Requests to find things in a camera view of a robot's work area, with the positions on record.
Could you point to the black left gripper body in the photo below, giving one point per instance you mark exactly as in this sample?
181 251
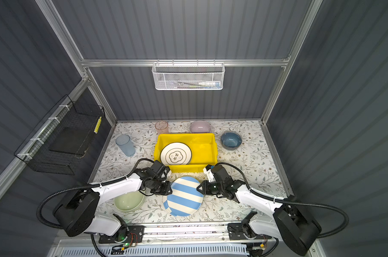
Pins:
156 188

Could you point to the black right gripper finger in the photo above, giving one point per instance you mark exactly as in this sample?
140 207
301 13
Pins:
212 185
205 189

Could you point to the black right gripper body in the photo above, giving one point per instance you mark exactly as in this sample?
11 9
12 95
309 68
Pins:
222 189

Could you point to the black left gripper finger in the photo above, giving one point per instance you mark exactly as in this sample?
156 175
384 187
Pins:
164 190
162 176

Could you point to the blue white striped plate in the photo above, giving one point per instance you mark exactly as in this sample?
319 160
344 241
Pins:
185 200

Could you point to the white flower pattern plate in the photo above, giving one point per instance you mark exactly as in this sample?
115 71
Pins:
175 154

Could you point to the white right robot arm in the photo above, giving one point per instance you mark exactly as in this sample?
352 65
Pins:
270 217

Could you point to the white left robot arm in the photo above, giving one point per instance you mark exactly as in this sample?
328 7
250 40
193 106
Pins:
76 213

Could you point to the yellow plastic bin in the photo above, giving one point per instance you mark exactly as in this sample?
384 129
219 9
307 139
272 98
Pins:
203 146

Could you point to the light green bowl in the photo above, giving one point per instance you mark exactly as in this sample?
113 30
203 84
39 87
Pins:
129 202

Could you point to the blue glazed ceramic bowl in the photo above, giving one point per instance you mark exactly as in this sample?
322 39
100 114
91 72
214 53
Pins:
231 140

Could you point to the blue plastic cup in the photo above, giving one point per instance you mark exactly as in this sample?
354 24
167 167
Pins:
125 144

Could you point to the pink plastic cup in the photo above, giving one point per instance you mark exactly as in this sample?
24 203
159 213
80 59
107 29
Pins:
162 127

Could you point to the pink ceramic bowl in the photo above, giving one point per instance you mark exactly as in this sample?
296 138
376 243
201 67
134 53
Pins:
200 127

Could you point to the pen in white basket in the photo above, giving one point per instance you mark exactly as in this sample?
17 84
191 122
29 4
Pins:
201 84

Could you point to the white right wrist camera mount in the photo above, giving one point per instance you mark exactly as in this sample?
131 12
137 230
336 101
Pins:
208 172

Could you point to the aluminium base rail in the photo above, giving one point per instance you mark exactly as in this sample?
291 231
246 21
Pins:
187 229

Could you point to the white vented cable duct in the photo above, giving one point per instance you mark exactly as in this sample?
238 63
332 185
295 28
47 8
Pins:
195 250

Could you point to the black wire wall basket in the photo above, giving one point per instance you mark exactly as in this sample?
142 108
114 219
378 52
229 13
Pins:
61 144

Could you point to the white wire mesh basket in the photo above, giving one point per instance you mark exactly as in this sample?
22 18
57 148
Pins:
166 74

